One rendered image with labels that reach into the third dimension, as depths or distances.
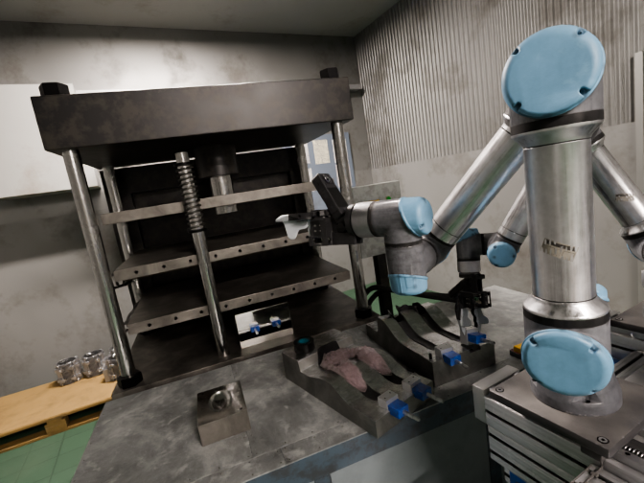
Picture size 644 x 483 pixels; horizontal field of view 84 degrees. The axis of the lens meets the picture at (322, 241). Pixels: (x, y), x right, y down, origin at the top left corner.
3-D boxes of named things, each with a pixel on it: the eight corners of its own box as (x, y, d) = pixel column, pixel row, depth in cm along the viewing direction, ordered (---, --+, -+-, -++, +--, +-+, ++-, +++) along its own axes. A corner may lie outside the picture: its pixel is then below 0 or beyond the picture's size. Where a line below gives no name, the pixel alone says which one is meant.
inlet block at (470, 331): (500, 350, 117) (499, 333, 117) (488, 353, 115) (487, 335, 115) (471, 340, 129) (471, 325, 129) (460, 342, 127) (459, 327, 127)
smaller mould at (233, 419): (251, 429, 114) (246, 409, 113) (202, 447, 109) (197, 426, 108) (242, 397, 133) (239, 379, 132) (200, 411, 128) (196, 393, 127)
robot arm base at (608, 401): (638, 394, 69) (637, 346, 67) (595, 428, 62) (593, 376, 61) (557, 364, 82) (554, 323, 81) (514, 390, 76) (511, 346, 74)
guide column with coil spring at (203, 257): (243, 417, 179) (187, 150, 158) (232, 421, 177) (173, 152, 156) (241, 411, 184) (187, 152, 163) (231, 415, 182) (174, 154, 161)
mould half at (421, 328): (495, 363, 129) (493, 328, 126) (435, 387, 120) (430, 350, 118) (415, 320, 175) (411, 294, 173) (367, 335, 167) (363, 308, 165)
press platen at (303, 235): (344, 234, 192) (342, 224, 191) (115, 282, 158) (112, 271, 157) (304, 225, 261) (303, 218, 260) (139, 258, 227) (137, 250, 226)
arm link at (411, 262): (440, 281, 78) (434, 231, 76) (421, 299, 69) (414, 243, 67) (405, 280, 82) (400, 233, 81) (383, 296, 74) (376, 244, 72)
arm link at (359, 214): (365, 200, 72) (384, 200, 78) (346, 202, 75) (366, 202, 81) (368, 238, 72) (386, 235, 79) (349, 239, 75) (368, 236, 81)
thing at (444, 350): (474, 373, 114) (473, 357, 113) (462, 378, 113) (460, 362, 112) (448, 356, 126) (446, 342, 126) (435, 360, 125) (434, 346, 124)
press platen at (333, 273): (351, 279, 196) (349, 270, 195) (128, 335, 162) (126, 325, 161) (310, 259, 265) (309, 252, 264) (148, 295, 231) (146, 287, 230)
